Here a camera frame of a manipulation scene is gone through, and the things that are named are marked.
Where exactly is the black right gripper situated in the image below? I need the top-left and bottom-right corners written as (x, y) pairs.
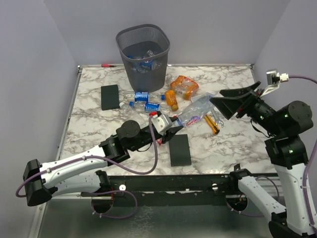
top-left (210, 80), bottom-right (283, 135)

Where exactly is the small orange juice bottle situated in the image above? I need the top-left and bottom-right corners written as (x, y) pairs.
top-left (164, 90), bottom-right (179, 112)

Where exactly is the Starbucks latte bottle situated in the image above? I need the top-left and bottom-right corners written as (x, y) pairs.
top-left (146, 50), bottom-right (155, 58)

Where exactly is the red label clear bottle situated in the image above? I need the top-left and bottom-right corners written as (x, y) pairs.
top-left (156, 138), bottom-right (166, 146)

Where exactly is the pepsi bottle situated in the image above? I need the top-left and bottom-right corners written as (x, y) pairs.
top-left (127, 55), bottom-right (162, 71)
top-left (129, 101), bottom-right (170, 114)
top-left (123, 92), bottom-right (165, 102)

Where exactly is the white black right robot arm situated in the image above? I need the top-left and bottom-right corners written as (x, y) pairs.
top-left (210, 83), bottom-right (317, 238)

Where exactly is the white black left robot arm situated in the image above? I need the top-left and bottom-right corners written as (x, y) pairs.
top-left (15, 116), bottom-right (183, 207)

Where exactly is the grey mesh waste bin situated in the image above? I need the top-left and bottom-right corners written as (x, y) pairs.
top-left (115, 24), bottom-right (170, 92)

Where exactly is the black block near centre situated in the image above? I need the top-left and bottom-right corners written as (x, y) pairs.
top-left (168, 134), bottom-right (192, 167)

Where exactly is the black block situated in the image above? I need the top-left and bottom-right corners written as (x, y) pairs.
top-left (168, 134), bottom-right (192, 167)
top-left (101, 84), bottom-right (120, 111)

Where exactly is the silver wrench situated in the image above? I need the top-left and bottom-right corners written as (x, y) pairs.
top-left (212, 113), bottom-right (224, 127)

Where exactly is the crushed orange plastic bottle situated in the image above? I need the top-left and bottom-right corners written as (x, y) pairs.
top-left (170, 75), bottom-right (199, 101)

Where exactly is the black block far left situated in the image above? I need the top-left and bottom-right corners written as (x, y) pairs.
top-left (101, 84), bottom-right (120, 111)

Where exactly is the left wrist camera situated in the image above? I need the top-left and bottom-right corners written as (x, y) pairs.
top-left (151, 111), bottom-right (173, 135)

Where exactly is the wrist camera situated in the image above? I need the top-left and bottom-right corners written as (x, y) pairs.
top-left (261, 69), bottom-right (289, 97)
top-left (151, 111), bottom-right (173, 135)

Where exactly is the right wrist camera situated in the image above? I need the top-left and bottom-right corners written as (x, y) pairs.
top-left (261, 69), bottom-right (289, 97)

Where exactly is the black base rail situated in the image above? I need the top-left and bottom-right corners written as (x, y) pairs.
top-left (95, 172), bottom-right (241, 207)

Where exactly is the red handled screwdriver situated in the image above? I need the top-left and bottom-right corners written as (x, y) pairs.
top-left (101, 64), bottom-right (118, 68)

